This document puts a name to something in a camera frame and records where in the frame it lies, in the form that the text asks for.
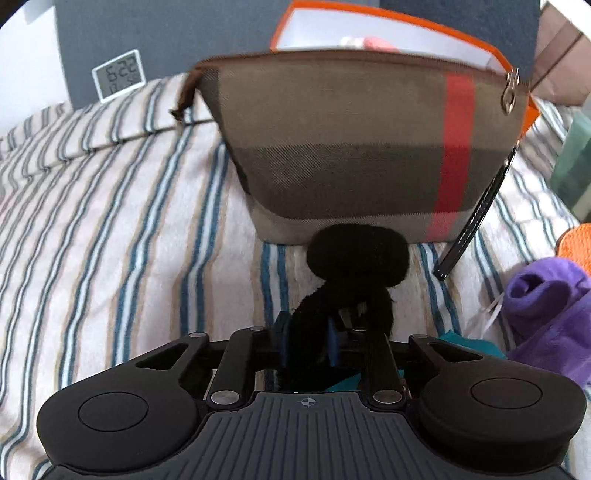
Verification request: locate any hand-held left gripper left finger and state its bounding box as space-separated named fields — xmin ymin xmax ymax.
xmin=136 ymin=315 xmax=291 ymax=409

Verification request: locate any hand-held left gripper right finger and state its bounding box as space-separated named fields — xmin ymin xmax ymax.
xmin=327 ymin=318 xmax=502 ymax=409

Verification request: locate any black fuzzy scrunchie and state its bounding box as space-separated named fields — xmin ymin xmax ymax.
xmin=291 ymin=224 xmax=409 ymax=391

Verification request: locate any teal printed cloth bag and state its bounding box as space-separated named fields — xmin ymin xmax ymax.
xmin=323 ymin=335 xmax=506 ymax=393

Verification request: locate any brown plaid zipper pouch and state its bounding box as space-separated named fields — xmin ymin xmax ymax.
xmin=168 ymin=51 xmax=532 ymax=282

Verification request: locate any purple fleece cloth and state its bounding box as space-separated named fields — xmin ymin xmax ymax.
xmin=502 ymin=257 xmax=591 ymax=393

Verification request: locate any white plush toy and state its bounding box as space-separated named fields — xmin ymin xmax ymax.
xmin=339 ymin=36 xmax=398 ymax=52

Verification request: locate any orange cardboard box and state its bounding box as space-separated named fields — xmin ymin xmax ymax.
xmin=269 ymin=0 xmax=540 ymax=134

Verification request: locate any striped blanket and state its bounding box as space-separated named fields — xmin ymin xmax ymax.
xmin=0 ymin=76 xmax=591 ymax=480

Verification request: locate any clear plastic storage box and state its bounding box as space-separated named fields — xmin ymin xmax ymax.
xmin=549 ymin=108 xmax=591 ymax=217

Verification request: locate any white digital clock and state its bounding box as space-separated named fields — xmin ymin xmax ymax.
xmin=91 ymin=48 xmax=145 ymax=103

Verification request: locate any dark grey headboard panel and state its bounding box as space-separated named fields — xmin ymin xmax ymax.
xmin=379 ymin=0 xmax=541 ymax=70

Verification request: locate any brown paper bag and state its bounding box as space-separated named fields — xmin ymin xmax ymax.
xmin=531 ymin=2 xmax=591 ymax=107

